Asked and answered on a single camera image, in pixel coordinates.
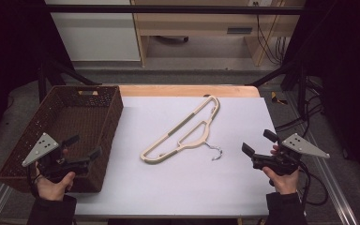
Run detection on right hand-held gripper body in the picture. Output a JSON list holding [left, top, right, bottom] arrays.
[[251, 133, 331, 176]]

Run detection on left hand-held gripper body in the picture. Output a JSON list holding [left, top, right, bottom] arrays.
[[22, 132, 92, 184]]

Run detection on brown woven basket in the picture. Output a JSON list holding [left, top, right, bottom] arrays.
[[0, 84, 125, 194]]

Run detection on beige hanger with grey pads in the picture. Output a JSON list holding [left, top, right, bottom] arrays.
[[140, 95, 223, 165]]

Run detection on person's right hand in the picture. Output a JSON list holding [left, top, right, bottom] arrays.
[[262, 143, 301, 195]]

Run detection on person's left hand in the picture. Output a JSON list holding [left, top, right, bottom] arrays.
[[35, 171, 76, 202]]

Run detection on yellow and black tool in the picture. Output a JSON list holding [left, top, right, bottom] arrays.
[[270, 91, 289, 106]]

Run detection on white table sheet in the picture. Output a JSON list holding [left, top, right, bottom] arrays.
[[67, 96, 278, 218]]

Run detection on wooden table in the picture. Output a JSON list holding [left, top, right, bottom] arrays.
[[118, 84, 261, 98]]

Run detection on black curtain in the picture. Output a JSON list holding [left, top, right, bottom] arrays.
[[280, 0, 360, 191], [0, 0, 74, 153]]

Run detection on white cabinet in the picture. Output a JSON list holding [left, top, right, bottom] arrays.
[[44, 0, 142, 63]]

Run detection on light wooden desk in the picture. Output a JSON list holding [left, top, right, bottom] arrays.
[[130, 0, 307, 68]]

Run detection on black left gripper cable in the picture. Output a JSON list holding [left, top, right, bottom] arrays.
[[26, 165, 43, 196]]

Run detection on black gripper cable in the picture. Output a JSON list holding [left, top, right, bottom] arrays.
[[26, 165, 43, 196], [298, 160, 330, 207]]

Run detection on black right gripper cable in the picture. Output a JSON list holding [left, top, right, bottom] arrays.
[[298, 160, 330, 207]]

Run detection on black floor cables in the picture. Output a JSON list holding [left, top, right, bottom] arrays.
[[274, 75, 325, 133]]

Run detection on black frame stand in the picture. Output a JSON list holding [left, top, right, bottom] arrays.
[[246, 58, 308, 117], [37, 58, 103, 103]]

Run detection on hanging black desk cables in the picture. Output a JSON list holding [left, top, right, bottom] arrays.
[[252, 1, 288, 66]]

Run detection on black horizontal frame bar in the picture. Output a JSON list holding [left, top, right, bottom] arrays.
[[41, 4, 308, 15]]

